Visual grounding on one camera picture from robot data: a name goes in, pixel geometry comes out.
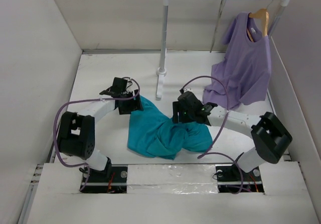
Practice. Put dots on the wooden hanger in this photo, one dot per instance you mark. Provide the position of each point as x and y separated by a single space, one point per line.
263 16

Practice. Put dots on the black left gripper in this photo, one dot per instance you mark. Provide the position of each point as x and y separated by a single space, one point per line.
134 106

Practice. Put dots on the teal t shirt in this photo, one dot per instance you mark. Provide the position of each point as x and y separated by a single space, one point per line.
153 134

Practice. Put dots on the grey metal hanger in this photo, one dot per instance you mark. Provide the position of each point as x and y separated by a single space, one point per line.
219 15

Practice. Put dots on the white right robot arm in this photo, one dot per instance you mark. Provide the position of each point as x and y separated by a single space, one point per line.
270 137

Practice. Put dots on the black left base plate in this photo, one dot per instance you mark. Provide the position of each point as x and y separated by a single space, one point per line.
114 181

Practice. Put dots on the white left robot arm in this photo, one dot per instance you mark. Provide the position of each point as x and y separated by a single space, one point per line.
77 136

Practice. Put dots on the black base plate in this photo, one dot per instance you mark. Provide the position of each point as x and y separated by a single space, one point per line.
229 180
114 181

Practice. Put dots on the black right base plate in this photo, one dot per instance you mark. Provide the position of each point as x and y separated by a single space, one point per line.
229 180

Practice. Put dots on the white clothes rack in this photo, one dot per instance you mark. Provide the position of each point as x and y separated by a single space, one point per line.
161 71

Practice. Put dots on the purple t shirt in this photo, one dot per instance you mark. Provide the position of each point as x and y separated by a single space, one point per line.
243 76

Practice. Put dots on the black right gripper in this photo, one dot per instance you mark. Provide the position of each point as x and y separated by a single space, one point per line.
178 107

